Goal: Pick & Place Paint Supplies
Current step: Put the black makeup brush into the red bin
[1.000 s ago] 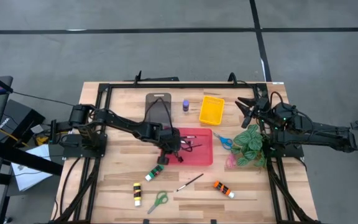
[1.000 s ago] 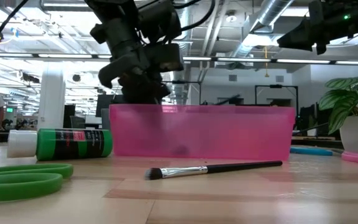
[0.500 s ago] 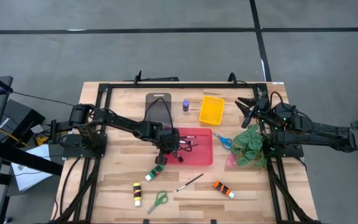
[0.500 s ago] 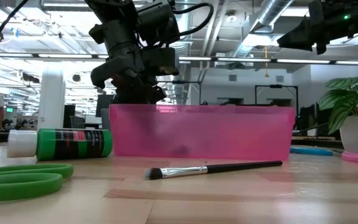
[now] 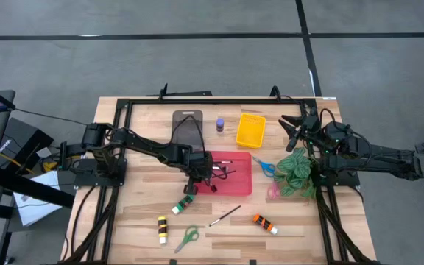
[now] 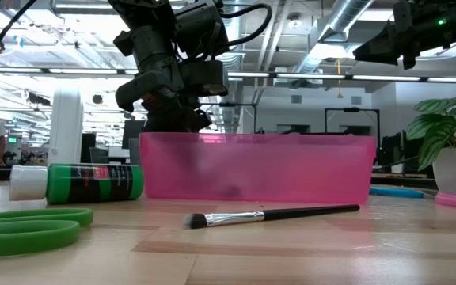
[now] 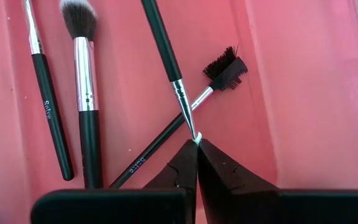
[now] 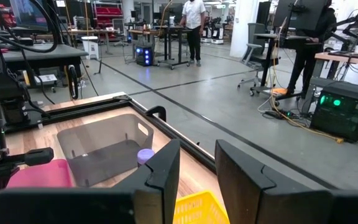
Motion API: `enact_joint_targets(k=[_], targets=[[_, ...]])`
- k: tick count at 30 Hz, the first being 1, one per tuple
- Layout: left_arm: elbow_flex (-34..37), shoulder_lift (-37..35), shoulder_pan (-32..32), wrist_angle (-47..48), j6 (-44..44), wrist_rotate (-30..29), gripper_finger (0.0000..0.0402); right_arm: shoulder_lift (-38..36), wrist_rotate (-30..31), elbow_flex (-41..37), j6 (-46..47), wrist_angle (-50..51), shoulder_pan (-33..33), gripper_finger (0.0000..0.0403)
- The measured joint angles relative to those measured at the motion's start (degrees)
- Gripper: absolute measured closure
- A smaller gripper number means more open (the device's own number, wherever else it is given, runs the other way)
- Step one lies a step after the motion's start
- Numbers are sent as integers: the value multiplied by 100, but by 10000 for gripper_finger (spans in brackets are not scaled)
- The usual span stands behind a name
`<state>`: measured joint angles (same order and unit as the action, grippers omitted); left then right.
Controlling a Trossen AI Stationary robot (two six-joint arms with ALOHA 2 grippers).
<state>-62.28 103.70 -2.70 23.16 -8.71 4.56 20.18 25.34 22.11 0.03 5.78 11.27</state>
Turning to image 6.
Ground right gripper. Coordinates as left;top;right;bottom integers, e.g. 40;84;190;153
351;0;435;70

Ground black rig frame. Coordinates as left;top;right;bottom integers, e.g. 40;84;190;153
324;107;381;138
211;102;258;135

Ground green paint bottle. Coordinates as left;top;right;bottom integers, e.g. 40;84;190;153
9;163;145;205

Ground dark office monitors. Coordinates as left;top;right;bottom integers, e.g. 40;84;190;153
380;130;435;175

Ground pink translucent plastic tray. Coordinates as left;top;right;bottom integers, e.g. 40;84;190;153
139;131;377;206

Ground yellow hanging cord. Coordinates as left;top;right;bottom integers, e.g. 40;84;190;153
336;58;344;99

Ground black cabinet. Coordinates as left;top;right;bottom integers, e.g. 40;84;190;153
79;133;97;170

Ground pink-handled scissors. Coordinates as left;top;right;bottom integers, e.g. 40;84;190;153
435;191;456;209

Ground black office monitor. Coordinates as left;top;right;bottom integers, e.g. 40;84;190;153
121;120;146;150

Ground grey translucent plastic bin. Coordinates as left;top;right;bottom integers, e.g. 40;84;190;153
127;137;144;167

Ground black-handled brush silver ferrule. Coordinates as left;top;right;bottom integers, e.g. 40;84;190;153
183;203;361;230

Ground green-handled scissors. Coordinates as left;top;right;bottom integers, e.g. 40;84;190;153
0;207;94;259

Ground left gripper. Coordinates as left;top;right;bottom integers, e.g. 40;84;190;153
112;26;230;134

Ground striped-leaf plant in white pot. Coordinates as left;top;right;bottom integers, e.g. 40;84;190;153
405;91;456;196

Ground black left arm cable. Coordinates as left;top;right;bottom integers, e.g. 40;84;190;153
218;2;274;52

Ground white building column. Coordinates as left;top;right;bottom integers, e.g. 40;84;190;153
47;85;85;169

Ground blue-handled scissors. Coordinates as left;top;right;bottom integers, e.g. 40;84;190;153
369;186;426;200

